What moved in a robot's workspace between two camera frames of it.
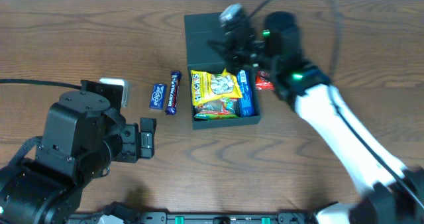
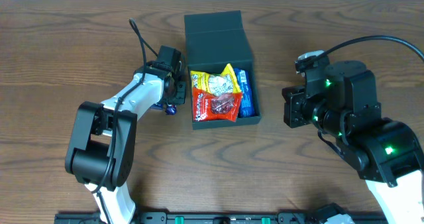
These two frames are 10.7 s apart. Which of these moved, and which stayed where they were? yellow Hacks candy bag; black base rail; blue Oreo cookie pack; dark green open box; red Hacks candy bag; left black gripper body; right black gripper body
Moved: right black gripper body; red Hacks candy bag; left black gripper body
Stayed: dark green open box; yellow Hacks candy bag; black base rail; blue Oreo cookie pack
